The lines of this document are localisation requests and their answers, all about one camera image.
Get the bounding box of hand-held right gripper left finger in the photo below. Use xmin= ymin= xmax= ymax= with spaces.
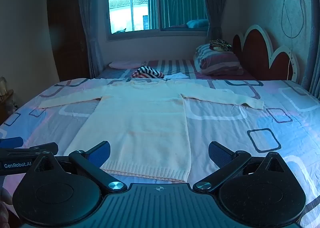
xmin=32 ymin=141 xmax=127 ymax=192

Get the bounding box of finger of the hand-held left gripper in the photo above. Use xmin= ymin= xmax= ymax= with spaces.
xmin=0 ymin=137 xmax=24 ymax=149
xmin=0 ymin=142 xmax=59 ymax=158

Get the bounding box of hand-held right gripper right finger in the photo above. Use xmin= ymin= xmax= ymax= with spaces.
xmin=194 ymin=141 xmax=288 ymax=192

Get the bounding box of cream knit sweater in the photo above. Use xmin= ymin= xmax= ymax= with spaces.
xmin=39 ymin=79 xmax=265 ymax=183

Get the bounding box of person's left hand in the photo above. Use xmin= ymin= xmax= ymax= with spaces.
xmin=0 ymin=186 xmax=13 ymax=228

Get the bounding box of small white cloth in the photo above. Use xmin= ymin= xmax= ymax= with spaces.
xmin=164 ymin=73 xmax=191 ymax=80

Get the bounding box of pink flat pillow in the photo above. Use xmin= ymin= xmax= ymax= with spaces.
xmin=109 ymin=60 xmax=147 ymax=69

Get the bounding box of striped dark garment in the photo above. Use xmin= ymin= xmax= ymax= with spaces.
xmin=131 ymin=66 xmax=165 ymax=79

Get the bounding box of striped bed sheet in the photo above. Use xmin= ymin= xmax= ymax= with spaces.
xmin=96 ymin=59 xmax=257 ymax=80

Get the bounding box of red and white headboard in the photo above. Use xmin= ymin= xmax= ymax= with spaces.
xmin=232 ymin=25 xmax=300 ymax=84

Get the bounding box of dark patterned item on pillows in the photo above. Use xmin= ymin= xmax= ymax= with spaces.
xmin=209 ymin=40 xmax=233 ymax=52

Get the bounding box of dark wooden door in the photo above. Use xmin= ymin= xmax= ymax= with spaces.
xmin=46 ymin=0 xmax=91 ymax=82

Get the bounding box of teal cushion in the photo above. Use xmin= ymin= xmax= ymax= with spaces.
xmin=186 ymin=19 xmax=209 ymax=29

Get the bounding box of grey textured curtain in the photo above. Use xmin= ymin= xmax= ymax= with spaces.
xmin=301 ymin=0 xmax=320 ymax=97

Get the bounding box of window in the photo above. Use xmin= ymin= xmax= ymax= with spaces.
xmin=103 ymin=0 xmax=210 ymax=42

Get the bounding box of white charging cable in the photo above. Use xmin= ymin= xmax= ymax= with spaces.
xmin=281 ymin=0 xmax=306 ymax=80

